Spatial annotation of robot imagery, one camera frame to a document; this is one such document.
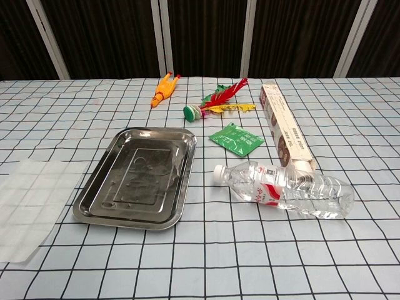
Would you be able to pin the blue checked tablecloth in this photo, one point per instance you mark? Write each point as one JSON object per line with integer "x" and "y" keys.
{"x": 218, "y": 265}

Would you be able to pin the translucent white paper sheet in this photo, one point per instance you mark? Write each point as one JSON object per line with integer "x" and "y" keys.
{"x": 31, "y": 203}

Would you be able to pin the colourful feather shuttlecock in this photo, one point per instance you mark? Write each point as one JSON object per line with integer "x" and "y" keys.
{"x": 218, "y": 100}

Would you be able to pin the yellow rubber chicken toy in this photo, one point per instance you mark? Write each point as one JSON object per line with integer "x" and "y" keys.
{"x": 163, "y": 90}

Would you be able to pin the green sachet packet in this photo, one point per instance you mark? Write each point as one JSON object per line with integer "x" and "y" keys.
{"x": 236, "y": 139}

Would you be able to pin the clear plastic water bottle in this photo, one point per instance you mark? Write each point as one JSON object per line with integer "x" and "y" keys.
{"x": 281, "y": 190}

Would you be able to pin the grey metal frame post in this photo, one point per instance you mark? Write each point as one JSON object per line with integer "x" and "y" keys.
{"x": 50, "y": 40}
{"x": 248, "y": 37}
{"x": 354, "y": 40}
{"x": 162, "y": 37}

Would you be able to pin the stainless steel rectangular tray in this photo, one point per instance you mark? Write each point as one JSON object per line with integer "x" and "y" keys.
{"x": 140, "y": 178}

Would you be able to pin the long cardboard wrap box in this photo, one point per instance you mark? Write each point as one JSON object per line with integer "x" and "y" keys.
{"x": 286, "y": 125}

